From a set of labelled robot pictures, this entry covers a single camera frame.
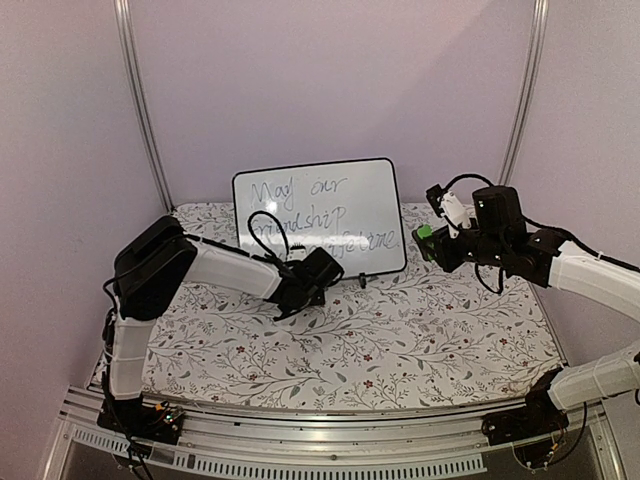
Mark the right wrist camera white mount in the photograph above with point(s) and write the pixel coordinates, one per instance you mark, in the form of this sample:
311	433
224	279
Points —
446	205

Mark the green black whiteboard eraser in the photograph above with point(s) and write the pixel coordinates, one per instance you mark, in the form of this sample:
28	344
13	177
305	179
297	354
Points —
424	231

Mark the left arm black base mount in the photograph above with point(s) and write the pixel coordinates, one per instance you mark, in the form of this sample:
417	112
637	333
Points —
159	423

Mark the floral patterned table mat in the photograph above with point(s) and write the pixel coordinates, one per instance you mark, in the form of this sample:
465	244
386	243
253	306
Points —
415	338

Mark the white whiteboard black frame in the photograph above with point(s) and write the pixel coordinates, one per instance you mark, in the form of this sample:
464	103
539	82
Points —
350	208

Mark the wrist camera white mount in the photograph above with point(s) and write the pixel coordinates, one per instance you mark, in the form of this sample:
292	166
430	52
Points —
446	205
297	252

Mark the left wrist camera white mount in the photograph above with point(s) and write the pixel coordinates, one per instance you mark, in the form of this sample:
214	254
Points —
297	252

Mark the front aluminium rail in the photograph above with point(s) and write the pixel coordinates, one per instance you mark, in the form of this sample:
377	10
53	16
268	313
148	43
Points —
220	442

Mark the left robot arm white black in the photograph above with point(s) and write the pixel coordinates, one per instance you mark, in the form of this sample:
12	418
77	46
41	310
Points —
150	270

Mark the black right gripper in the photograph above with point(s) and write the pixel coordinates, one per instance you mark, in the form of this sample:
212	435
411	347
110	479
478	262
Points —
446	260

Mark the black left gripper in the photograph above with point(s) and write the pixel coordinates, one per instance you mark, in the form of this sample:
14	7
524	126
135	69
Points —
319	299

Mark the aluminium frame post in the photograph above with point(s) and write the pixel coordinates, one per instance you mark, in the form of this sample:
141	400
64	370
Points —
125	28
527	89

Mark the left aluminium frame post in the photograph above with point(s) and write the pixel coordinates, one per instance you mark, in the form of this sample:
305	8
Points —
125	28

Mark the right aluminium frame post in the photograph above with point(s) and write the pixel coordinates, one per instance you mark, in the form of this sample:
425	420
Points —
527	89

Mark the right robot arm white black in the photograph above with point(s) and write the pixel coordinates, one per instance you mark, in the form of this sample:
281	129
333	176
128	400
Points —
560	261

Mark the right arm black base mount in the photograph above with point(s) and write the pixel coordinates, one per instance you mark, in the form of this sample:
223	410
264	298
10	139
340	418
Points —
538	416

